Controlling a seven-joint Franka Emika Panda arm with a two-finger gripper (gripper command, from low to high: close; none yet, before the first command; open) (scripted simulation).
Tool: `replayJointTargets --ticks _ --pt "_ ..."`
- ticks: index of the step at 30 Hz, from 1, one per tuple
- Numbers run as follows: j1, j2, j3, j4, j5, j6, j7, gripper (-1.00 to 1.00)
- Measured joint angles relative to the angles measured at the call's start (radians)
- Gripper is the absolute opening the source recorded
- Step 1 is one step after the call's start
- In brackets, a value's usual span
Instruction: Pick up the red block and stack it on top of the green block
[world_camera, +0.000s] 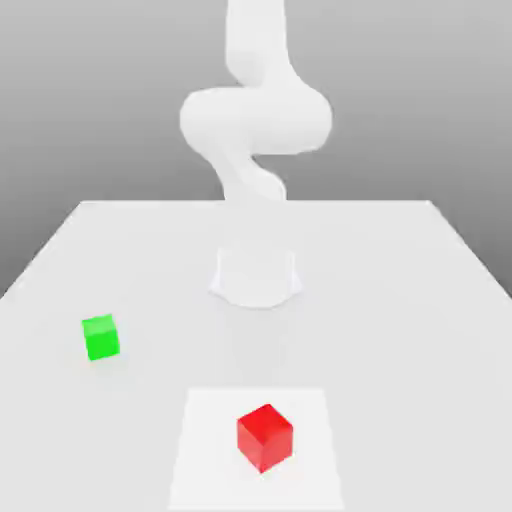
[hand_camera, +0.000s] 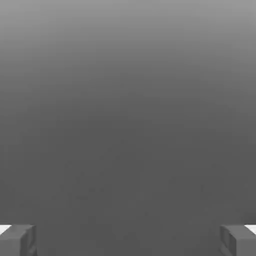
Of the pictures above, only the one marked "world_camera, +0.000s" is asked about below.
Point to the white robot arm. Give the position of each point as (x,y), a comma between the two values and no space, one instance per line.
(256,120)

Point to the small green cube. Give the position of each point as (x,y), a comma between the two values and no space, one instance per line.
(101,338)

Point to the small red cube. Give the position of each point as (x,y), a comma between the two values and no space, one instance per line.
(264,438)

